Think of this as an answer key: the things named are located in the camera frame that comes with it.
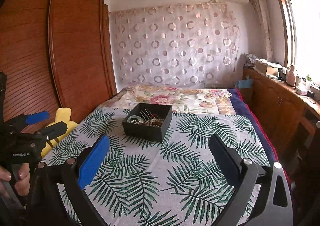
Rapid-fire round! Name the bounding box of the green jade bangle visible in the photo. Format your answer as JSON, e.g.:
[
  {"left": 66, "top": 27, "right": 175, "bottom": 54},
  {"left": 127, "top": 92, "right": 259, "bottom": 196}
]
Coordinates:
[{"left": 127, "top": 115, "right": 144, "bottom": 123}]

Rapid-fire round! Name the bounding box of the purple crystal flower hairpin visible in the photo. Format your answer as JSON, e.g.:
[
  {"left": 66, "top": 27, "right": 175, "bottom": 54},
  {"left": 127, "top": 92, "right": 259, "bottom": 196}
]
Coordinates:
[{"left": 140, "top": 108, "right": 153, "bottom": 120}]

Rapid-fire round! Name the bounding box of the brown wooden bead bracelet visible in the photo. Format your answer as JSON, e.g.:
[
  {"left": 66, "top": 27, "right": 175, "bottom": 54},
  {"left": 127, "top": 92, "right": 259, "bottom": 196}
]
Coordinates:
[{"left": 135, "top": 118, "right": 166, "bottom": 128}]

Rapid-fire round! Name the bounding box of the black open jewelry box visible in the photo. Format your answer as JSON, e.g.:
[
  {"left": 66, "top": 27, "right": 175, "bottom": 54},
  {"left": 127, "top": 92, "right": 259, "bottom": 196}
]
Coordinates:
[{"left": 122, "top": 103, "right": 172, "bottom": 142}]

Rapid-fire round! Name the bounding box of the person's left hand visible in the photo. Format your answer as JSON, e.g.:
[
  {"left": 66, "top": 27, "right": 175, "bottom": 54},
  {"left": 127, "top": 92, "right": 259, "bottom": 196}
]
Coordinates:
[{"left": 1, "top": 163, "right": 30, "bottom": 198}]

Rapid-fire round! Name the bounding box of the yellow plush toy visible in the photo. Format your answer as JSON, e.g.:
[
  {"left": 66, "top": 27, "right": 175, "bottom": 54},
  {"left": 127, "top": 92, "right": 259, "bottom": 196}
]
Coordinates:
[{"left": 41, "top": 108, "right": 78, "bottom": 158}]

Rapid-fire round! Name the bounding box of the navy blue blanket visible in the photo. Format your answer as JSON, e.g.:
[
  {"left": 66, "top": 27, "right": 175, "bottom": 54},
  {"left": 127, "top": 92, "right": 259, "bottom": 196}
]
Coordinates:
[{"left": 227, "top": 89, "right": 279, "bottom": 162}]

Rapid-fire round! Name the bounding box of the palm leaf printed cloth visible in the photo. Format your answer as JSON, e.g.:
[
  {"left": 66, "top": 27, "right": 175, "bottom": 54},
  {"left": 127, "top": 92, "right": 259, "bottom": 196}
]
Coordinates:
[{"left": 44, "top": 108, "right": 270, "bottom": 225}]

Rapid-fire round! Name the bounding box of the floral bed quilt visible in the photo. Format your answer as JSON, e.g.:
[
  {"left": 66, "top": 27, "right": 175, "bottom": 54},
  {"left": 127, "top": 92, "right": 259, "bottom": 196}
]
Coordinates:
[{"left": 99, "top": 85, "right": 236, "bottom": 115}]

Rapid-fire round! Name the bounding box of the wooden side cabinet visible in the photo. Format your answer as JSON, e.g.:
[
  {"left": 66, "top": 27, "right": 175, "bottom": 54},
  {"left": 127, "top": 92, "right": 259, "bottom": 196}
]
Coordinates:
[{"left": 242, "top": 67, "right": 319, "bottom": 160}]

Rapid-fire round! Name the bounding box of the blue bag by cabinet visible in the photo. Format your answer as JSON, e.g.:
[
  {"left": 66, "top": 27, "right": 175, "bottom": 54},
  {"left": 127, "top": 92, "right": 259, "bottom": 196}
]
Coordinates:
[{"left": 235, "top": 77, "right": 254, "bottom": 89}]

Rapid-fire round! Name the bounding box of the cardboard box on cabinet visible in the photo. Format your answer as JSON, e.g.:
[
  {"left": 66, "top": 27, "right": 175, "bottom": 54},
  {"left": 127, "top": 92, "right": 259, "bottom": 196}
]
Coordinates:
[{"left": 254, "top": 63, "right": 278, "bottom": 76}]

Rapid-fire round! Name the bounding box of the pink thermos jug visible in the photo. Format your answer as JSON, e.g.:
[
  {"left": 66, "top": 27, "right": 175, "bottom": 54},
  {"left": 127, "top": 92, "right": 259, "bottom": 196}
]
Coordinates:
[{"left": 286, "top": 65, "right": 296, "bottom": 87}]

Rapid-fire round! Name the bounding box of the pink circle patterned curtain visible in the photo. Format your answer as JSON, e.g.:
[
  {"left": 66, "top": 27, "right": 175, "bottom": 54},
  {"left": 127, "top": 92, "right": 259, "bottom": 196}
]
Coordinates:
[{"left": 110, "top": 3, "right": 240, "bottom": 88}]

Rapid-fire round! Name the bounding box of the tied beige window curtain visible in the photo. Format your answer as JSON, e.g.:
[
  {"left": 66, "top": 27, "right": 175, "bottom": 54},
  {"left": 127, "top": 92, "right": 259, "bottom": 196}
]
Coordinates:
[{"left": 253, "top": 0, "right": 273, "bottom": 61}]

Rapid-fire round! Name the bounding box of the window with wooden frame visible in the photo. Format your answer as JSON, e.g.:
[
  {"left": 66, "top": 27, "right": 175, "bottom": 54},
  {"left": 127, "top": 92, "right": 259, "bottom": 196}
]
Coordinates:
[{"left": 278, "top": 0, "right": 319, "bottom": 85}]

